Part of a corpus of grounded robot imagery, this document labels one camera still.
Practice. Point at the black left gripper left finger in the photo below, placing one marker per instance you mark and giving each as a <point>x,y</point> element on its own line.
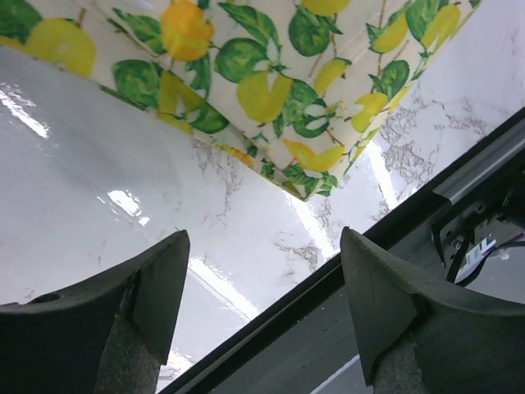
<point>110,333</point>

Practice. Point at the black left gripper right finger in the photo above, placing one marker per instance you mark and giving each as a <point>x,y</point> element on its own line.
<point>417,333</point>

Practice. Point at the yellow floral print cloth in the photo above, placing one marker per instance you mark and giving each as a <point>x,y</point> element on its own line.
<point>293,89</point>

